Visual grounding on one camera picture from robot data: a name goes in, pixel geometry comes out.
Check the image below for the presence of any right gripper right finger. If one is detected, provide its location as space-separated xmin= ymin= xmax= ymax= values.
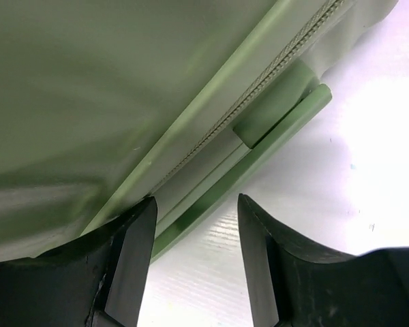
xmin=237 ymin=194 xmax=409 ymax=326

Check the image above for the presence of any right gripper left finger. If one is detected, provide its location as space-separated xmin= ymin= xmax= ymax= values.
xmin=0 ymin=197 xmax=157 ymax=326

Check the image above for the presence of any green suitcase with blue lining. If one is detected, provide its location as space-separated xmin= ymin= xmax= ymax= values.
xmin=0 ymin=1 xmax=395 ymax=262

